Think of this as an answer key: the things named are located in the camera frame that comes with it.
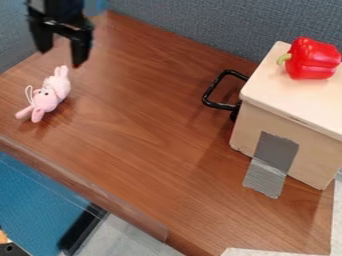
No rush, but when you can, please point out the drawer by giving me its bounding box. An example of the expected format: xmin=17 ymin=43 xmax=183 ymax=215
xmin=200 ymin=68 xmax=252 ymax=123

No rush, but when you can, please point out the cabinet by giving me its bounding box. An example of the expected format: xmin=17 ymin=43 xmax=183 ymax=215
xmin=228 ymin=40 xmax=342 ymax=191

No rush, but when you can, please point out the grey tape strip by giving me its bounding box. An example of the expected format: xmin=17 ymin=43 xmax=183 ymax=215
xmin=241 ymin=130 xmax=301 ymax=200

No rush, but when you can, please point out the pink plush rabbit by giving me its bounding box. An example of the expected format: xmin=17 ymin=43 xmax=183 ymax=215
xmin=14 ymin=64 xmax=73 ymax=124

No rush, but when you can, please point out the red toy pepper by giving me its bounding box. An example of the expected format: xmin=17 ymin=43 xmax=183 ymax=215
xmin=275 ymin=36 xmax=342 ymax=80

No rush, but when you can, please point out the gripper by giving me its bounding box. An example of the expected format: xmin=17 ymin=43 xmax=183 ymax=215
xmin=24 ymin=0 xmax=97 ymax=69

